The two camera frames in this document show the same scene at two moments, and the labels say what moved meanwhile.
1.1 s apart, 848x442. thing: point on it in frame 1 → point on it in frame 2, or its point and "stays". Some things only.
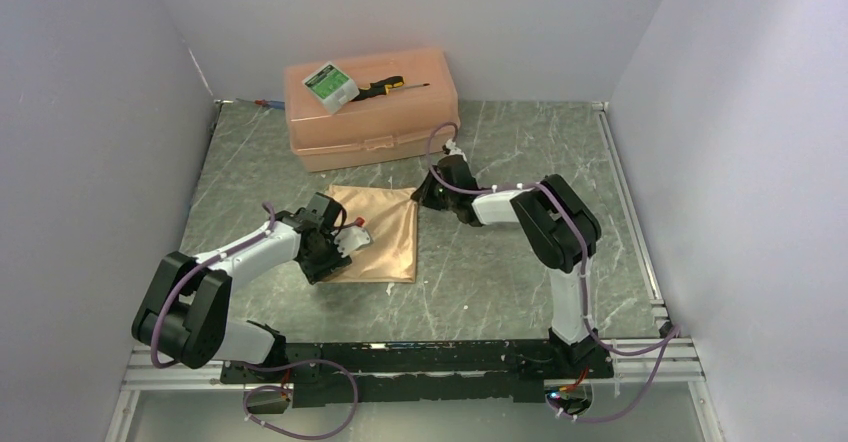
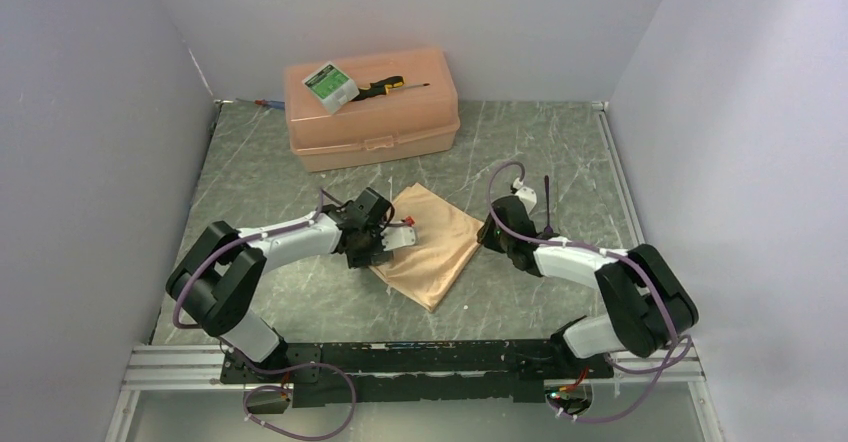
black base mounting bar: (424, 370) stays
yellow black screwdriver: (381, 87) stays
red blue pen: (275, 104) stays
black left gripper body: (325, 260) → (370, 250)
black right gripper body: (440, 197) → (492, 238)
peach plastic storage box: (382, 127) stays
